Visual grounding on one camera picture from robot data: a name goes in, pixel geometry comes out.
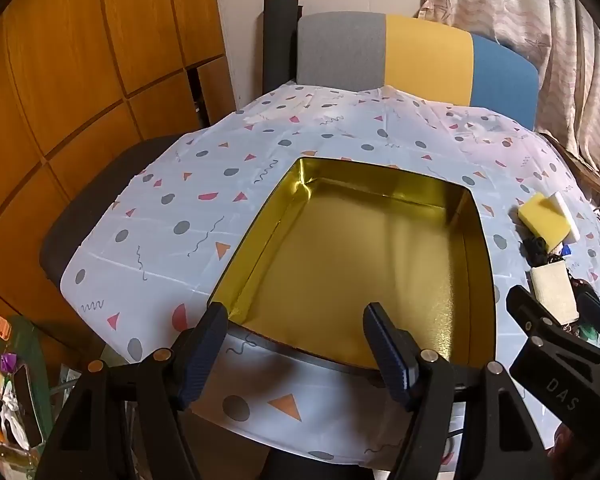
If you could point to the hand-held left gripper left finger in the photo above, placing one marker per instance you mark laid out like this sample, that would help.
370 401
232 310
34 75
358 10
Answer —
204 355

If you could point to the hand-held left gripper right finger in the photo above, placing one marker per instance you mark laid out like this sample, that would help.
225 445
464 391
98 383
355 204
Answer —
387 355

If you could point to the beige sponge block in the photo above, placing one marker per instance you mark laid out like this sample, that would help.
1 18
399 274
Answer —
555 292

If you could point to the blue white tissue packet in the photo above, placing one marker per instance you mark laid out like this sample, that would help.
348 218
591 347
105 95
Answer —
566 250

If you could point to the gold tin box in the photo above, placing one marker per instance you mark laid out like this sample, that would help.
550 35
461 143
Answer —
370 270

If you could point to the yellow green sponge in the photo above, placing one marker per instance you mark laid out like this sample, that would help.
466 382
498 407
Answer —
545 220

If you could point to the white foam sponge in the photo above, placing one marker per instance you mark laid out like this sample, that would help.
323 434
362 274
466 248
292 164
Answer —
569 215

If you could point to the wooden side table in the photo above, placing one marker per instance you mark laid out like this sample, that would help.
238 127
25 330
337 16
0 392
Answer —
585 170

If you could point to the patterned plastic tablecloth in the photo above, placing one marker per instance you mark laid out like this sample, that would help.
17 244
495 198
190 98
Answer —
180 195

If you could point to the dark grey seat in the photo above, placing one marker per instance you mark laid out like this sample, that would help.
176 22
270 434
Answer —
80 220

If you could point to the orange tag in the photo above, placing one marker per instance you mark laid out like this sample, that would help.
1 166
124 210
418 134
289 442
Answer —
0 325

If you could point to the grey yellow blue chair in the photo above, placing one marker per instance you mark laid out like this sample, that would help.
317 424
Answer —
425 60

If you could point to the beige patterned curtain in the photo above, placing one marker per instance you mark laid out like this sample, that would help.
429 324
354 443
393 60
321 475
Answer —
555 35

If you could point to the wooden cabinet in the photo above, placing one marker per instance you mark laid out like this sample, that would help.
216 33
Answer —
55 85

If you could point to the black rolled mat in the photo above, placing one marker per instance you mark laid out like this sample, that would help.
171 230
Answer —
280 45

